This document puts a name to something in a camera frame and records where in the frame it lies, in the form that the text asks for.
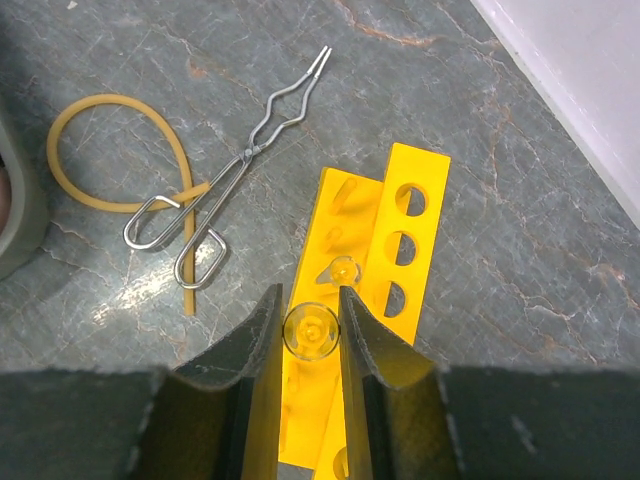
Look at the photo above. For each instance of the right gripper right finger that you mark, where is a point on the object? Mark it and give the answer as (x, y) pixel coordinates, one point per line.
(395, 418)

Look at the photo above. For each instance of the dark green tray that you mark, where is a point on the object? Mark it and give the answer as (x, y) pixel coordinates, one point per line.
(28, 216)

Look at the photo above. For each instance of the yellow test tube rack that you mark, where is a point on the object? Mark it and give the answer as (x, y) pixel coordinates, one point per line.
(389, 227)

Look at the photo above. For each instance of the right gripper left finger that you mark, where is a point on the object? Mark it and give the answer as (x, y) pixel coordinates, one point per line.
(218, 415)

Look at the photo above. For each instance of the metal crucible tongs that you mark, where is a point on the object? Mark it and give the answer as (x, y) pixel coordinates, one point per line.
(238, 165)

